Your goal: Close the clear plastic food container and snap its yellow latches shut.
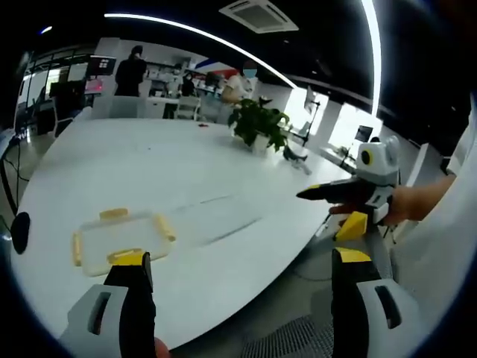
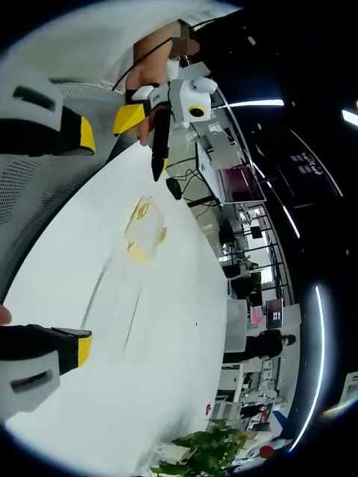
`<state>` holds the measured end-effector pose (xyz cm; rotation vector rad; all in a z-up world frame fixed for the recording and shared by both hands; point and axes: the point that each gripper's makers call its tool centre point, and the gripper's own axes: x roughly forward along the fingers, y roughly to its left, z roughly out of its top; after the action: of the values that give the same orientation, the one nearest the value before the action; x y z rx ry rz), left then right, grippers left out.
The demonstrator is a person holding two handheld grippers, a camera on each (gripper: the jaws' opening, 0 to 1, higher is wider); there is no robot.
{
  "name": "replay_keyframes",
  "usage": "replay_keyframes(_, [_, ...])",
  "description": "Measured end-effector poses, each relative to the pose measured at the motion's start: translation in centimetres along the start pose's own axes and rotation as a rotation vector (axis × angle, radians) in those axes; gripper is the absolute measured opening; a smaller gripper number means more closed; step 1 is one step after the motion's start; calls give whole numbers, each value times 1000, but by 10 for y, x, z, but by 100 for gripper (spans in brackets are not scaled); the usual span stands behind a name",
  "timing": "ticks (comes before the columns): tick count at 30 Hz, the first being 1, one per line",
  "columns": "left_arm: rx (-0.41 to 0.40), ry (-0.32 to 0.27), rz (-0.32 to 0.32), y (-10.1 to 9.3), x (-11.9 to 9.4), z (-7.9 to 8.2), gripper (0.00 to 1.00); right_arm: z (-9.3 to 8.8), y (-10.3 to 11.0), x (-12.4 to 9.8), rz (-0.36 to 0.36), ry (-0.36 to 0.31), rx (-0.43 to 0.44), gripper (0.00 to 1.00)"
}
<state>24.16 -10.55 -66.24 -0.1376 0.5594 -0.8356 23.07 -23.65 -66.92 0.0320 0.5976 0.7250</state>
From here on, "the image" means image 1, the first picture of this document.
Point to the grey textured mat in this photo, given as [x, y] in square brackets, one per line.
[290, 337]

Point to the black desk stand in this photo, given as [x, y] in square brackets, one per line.
[315, 112]

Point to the small monitor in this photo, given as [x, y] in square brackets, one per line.
[364, 133]

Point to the person's left hand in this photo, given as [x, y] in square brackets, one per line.
[162, 348]

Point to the curved ceiling light strip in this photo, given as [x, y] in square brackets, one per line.
[374, 56]

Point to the black wall screen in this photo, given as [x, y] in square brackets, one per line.
[101, 64]

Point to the person's white shirt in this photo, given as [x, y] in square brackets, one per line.
[443, 261]

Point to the long ceiling light strip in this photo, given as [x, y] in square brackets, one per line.
[208, 35]

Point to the black office chair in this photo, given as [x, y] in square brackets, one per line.
[67, 108]

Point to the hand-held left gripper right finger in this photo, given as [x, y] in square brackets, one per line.
[357, 306]

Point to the green potted plant white pot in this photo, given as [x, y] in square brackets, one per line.
[259, 125]

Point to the ceiling air vent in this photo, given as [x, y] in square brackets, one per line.
[259, 15]

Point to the clear container with yellow clasps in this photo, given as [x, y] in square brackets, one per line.
[123, 240]

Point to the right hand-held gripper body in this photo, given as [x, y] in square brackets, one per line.
[380, 164]

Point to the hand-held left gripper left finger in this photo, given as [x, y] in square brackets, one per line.
[112, 309]

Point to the white slatted chair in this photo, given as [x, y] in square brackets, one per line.
[189, 107]

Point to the black round pad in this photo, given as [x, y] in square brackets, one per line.
[21, 232]

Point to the person's right hand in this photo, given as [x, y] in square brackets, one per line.
[404, 205]

